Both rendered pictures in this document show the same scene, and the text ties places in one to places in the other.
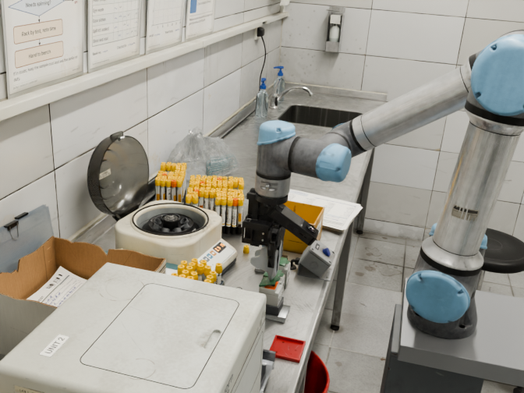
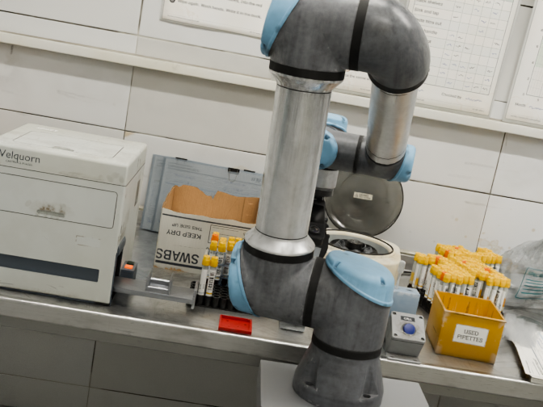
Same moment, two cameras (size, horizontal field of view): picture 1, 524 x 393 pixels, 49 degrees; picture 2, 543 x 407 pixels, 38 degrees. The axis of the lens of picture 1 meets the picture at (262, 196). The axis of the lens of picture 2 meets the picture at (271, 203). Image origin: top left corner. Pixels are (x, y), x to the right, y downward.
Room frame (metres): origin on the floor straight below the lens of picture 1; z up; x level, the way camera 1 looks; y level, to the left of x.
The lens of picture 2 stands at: (0.60, -1.54, 1.49)
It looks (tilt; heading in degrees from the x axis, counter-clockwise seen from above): 13 degrees down; 73
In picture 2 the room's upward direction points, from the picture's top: 10 degrees clockwise
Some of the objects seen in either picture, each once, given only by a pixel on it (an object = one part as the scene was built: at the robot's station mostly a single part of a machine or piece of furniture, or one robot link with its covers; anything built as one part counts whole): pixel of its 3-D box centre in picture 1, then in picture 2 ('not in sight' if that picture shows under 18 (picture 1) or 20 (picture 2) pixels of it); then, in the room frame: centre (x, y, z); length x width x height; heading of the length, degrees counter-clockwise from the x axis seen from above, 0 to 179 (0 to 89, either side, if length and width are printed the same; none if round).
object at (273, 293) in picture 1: (270, 296); not in sight; (1.15, -0.03, 0.92); 0.05 x 0.04 x 0.06; 75
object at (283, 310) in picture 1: (269, 306); (292, 315); (1.15, -0.04, 0.89); 0.09 x 0.05 x 0.04; 75
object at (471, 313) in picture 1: (444, 299); (342, 364); (1.11, -0.42, 0.97); 0.15 x 0.15 x 0.10
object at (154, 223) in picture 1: (171, 228); (352, 253); (1.37, 0.23, 0.97); 0.15 x 0.15 x 0.07
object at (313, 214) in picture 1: (295, 227); (464, 325); (1.52, -0.11, 0.93); 0.13 x 0.13 x 0.10; 73
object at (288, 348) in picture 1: (287, 348); (235, 324); (1.01, -0.08, 0.88); 0.07 x 0.07 x 0.01; 77
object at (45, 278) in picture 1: (81, 302); (210, 230); (1.03, 0.36, 0.95); 0.29 x 0.25 x 0.15; 77
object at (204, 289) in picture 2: not in sight; (230, 279); (1.02, 0.05, 0.93); 0.17 x 0.09 x 0.11; 167
